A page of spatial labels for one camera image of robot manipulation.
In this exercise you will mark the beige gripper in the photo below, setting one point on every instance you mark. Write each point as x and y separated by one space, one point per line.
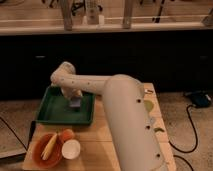
70 93

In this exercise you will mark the grey blue sponge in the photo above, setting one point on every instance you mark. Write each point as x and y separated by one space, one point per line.
75 103

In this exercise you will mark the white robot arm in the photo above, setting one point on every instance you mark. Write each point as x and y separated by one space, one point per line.
132 132

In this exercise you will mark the green plastic tray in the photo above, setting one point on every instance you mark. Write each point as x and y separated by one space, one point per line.
56 109

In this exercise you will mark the orange round fruit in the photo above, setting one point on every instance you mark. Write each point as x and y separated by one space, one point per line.
66 134

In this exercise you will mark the white small bowl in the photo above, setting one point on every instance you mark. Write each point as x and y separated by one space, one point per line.
71 149

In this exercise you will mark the green lime slice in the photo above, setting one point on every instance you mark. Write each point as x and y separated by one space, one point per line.
149 105

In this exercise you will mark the green leaf piece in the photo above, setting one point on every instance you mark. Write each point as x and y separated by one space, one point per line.
159 129

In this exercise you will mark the black power adapter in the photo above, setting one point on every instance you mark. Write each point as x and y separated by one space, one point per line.
199 98

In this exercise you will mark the left wooden post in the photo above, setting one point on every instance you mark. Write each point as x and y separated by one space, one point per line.
66 14

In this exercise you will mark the wooden post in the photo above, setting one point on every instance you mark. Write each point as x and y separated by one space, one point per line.
127 15
66 14

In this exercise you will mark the right wooden post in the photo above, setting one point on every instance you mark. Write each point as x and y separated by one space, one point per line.
127 15

